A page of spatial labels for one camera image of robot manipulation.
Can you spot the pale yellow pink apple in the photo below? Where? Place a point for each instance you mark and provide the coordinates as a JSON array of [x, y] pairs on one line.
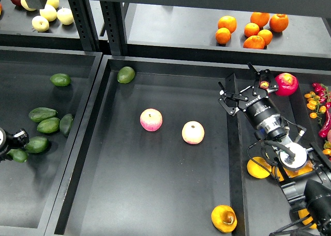
[[193, 132]]

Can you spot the pale yellow apple slice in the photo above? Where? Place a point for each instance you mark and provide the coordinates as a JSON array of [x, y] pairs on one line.
[[26, 6]]

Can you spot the green avocado upper left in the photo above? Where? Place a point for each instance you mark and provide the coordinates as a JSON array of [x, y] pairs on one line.
[[60, 79]]

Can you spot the yellow pear bin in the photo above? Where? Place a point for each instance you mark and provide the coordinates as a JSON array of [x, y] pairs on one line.
[[258, 167], [278, 174]]

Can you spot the green avocado bin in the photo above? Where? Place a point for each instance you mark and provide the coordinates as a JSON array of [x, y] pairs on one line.
[[49, 125], [37, 144], [42, 113]]

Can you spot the green avocado left bin middle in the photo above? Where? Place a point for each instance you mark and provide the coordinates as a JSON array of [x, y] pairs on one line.
[[49, 125]]

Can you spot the green avocado left bin top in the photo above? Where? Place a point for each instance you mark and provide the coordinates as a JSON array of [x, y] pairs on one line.
[[42, 113]]

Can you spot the orange top middle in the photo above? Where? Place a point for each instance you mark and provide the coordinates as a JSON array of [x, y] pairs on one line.
[[260, 18]]

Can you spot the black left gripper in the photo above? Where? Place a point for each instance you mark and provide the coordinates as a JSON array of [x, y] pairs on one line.
[[19, 139]]

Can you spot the yellow pear bottom right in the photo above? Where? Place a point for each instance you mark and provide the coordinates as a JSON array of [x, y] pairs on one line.
[[304, 213]]

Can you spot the green avocado left bin lower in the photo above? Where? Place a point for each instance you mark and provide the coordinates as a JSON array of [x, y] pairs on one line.
[[37, 144]]

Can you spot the orange right middle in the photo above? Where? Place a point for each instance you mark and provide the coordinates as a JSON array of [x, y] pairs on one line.
[[267, 36]]

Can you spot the small orange middle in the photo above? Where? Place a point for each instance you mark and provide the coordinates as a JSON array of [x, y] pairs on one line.
[[251, 29]]

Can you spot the pink red apple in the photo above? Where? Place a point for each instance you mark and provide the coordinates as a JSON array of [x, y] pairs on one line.
[[151, 119]]

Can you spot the green avocado at tray corner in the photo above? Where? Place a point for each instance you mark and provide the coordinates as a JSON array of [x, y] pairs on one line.
[[126, 75]]

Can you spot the orange front bottom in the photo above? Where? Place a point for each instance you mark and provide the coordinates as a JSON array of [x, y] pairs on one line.
[[254, 42]]

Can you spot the orange top left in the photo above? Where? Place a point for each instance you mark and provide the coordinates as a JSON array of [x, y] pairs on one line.
[[228, 22]]

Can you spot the black shelf upright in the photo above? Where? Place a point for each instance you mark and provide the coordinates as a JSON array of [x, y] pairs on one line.
[[101, 26]]

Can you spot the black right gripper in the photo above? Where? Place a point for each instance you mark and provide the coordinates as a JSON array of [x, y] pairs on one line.
[[253, 101]]

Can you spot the red chili pepper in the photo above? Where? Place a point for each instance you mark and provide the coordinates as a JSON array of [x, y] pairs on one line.
[[323, 132]]

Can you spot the black centre tray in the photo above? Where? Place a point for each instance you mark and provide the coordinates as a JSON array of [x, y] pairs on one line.
[[129, 181]]

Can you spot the pale yellow apple back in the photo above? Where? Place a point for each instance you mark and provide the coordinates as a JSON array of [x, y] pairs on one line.
[[53, 3]]

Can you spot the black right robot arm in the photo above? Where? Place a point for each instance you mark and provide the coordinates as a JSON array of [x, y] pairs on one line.
[[301, 172]]

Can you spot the pale yellow apple front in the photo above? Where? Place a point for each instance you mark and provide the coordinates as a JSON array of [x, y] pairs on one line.
[[40, 24]]

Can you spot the dark red purple fruit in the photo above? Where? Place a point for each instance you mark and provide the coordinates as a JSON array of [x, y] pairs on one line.
[[264, 85]]

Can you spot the dark avocado by tray wall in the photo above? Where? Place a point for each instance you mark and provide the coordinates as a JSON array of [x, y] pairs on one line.
[[65, 124]]

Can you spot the pale yellow apple middle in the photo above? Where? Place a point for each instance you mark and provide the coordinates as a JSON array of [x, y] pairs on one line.
[[49, 13]]

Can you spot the cherry tomato vine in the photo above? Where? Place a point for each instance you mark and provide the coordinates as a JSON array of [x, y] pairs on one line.
[[318, 100]]

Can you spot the orange lower left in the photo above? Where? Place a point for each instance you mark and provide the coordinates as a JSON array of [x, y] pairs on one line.
[[223, 35]]

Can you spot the orange top right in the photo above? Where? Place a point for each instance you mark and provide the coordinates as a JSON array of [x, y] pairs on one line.
[[279, 22]]

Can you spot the red apple right bin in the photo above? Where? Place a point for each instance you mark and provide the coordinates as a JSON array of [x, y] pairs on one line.
[[287, 84]]

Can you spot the yellow pear in tray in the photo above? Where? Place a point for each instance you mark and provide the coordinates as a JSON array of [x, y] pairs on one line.
[[224, 218]]

